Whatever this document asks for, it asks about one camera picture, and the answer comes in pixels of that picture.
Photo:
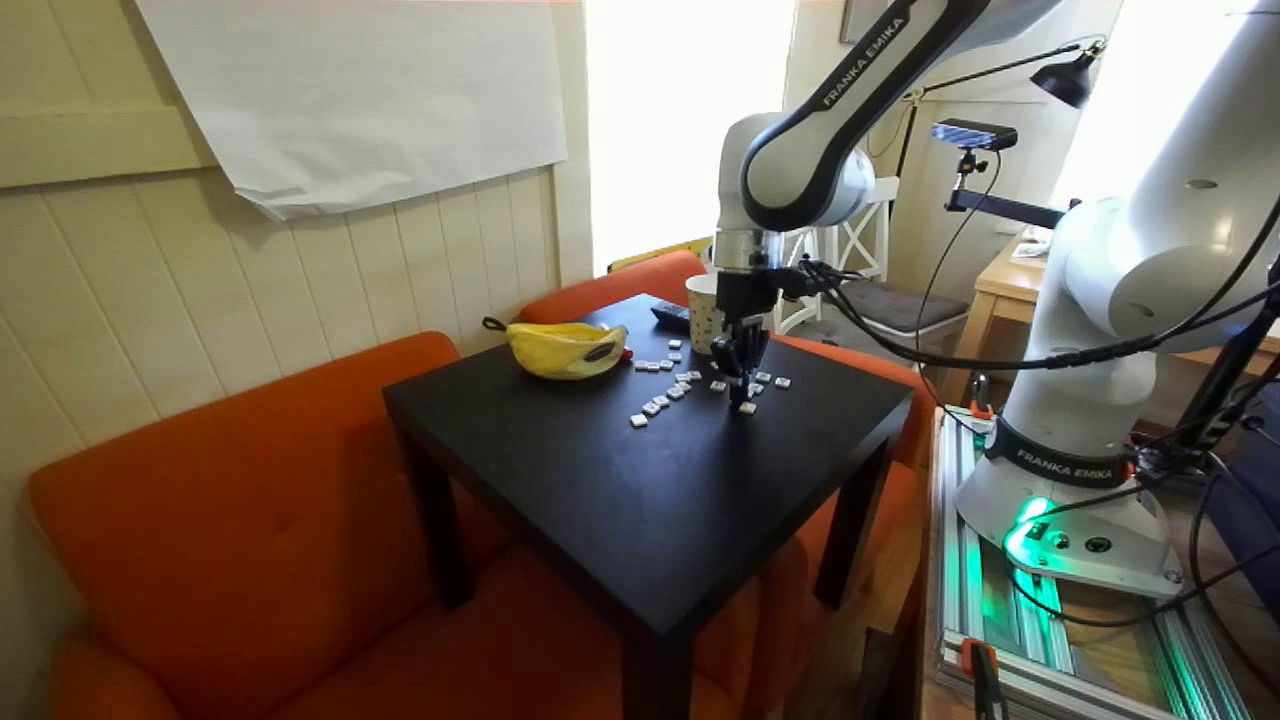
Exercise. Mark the black desk lamp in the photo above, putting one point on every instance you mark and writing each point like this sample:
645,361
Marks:
1072,78

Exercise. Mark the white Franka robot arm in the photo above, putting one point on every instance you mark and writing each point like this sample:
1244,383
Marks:
1145,267

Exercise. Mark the yellow banana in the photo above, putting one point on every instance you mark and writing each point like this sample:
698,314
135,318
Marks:
563,353

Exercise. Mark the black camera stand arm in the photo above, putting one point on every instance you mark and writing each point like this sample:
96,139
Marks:
1007,205

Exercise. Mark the orange clamp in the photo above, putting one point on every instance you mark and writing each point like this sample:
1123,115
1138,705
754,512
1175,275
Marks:
980,665

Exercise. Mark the light wooden table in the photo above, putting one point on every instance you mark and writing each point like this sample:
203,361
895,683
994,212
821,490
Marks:
1007,287

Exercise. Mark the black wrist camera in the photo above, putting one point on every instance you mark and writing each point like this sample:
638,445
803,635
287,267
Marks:
798,282

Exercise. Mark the black square side table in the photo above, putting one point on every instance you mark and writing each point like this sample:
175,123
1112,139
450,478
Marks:
641,504

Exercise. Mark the yellow window sill strip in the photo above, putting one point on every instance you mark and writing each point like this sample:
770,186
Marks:
661,253

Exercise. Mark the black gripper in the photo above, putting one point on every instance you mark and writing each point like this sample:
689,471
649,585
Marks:
744,301

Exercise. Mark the gray seat cushion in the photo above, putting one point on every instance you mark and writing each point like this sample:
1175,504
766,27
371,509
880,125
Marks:
903,307

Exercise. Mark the orange sofa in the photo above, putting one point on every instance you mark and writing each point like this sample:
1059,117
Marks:
242,535

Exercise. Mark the black camera on stand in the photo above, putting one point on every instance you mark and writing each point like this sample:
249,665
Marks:
973,132

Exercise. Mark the aluminium robot base platform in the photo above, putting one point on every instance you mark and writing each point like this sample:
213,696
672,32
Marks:
1066,641

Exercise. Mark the white paper wall sheet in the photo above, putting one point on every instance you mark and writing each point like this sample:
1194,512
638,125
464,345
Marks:
361,93

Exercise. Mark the white wooden chair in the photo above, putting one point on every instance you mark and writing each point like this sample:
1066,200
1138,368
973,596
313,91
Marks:
865,243

